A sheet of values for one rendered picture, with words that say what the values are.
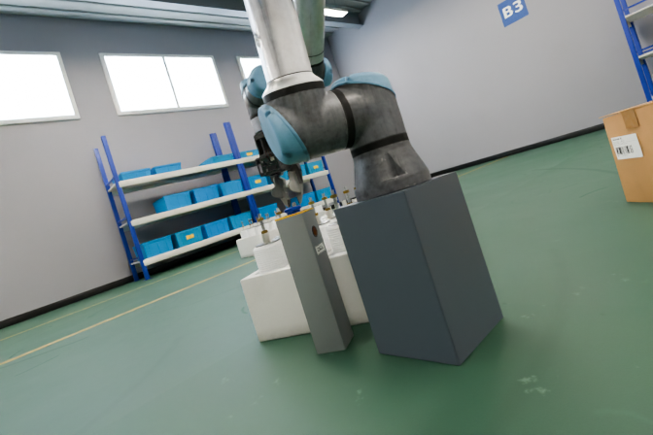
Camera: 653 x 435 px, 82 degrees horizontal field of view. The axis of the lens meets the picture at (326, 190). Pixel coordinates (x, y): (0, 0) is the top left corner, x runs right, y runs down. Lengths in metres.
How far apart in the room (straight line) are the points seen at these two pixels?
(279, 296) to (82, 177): 5.38
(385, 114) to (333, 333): 0.48
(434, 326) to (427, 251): 0.13
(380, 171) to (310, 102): 0.17
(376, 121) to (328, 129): 0.09
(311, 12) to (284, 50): 0.24
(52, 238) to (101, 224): 0.57
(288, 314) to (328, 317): 0.22
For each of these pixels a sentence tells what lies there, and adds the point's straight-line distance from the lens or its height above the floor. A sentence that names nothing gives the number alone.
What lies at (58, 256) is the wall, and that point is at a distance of 6.05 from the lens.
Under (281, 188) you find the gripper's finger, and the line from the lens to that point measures 1.06.
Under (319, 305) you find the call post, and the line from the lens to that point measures 0.86.
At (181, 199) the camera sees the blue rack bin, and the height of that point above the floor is 0.90.
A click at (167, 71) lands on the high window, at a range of 7.13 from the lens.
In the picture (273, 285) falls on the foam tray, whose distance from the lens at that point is 1.04.
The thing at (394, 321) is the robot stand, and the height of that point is 0.07.
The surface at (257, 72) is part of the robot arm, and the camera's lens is 0.94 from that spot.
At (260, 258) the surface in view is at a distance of 1.07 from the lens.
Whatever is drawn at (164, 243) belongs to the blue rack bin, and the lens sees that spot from 5.56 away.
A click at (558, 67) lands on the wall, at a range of 7.18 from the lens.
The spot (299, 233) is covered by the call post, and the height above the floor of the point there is 0.27.
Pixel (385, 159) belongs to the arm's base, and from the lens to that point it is 0.69.
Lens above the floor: 0.33
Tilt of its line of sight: 1 degrees up
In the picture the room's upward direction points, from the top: 18 degrees counter-clockwise
